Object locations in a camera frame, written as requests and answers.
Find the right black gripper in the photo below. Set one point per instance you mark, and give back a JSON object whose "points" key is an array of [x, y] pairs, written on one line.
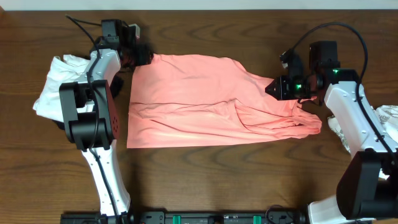
{"points": [[282, 93]]}

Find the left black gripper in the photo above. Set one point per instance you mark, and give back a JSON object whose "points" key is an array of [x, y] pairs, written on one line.
{"points": [[142, 59]]}

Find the pink shirt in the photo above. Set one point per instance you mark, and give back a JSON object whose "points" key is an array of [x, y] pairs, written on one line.
{"points": [[198, 100]]}

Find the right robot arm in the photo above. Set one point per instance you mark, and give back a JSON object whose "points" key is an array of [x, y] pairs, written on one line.
{"points": [[368, 189]]}

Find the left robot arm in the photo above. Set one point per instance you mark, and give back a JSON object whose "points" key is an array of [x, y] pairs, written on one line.
{"points": [[91, 120]]}

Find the black folded shirt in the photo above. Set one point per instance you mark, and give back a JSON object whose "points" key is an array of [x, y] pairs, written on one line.
{"points": [[115, 88]]}

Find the white folded shirt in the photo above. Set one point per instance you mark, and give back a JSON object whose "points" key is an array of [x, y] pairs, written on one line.
{"points": [[62, 70]]}

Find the white fern print shirt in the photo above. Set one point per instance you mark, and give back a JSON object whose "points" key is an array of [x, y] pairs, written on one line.
{"points": [[383, 118]]}

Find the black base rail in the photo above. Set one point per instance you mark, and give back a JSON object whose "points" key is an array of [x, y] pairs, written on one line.
{"points": [[270, 216]]}

